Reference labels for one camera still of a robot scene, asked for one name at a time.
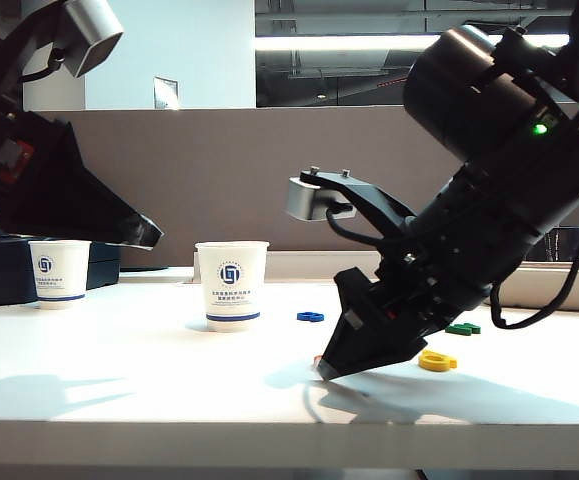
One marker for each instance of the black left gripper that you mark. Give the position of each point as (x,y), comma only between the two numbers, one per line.
(24,175)

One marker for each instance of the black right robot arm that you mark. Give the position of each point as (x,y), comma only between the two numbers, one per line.
(469,90)

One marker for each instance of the orange letter c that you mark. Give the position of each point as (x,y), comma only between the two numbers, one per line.
(316,360)

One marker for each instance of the brown desk divider panel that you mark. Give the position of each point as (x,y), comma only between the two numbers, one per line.
(219,175)

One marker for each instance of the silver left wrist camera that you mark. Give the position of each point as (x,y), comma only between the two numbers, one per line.
(91,35)

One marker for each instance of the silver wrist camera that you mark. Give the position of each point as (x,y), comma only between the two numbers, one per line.
(311,200)
(91,35)

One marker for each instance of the small white paper cup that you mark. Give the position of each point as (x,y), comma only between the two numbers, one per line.
(61,285)

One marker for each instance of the green letter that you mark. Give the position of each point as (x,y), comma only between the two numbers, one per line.
(464,329)

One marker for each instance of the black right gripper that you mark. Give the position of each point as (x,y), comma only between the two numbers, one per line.
(444,270)

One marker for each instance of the large white paper cup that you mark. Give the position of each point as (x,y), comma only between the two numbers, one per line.
(231,300)

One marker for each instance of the yellow letter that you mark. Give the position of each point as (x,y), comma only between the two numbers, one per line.
(429,363)

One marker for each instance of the blue letter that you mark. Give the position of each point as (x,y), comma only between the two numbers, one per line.
(309,316)

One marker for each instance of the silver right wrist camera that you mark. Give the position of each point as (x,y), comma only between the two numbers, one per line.
(311,200)

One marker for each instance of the black right camera bracket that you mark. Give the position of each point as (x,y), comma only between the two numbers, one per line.
(369,197)

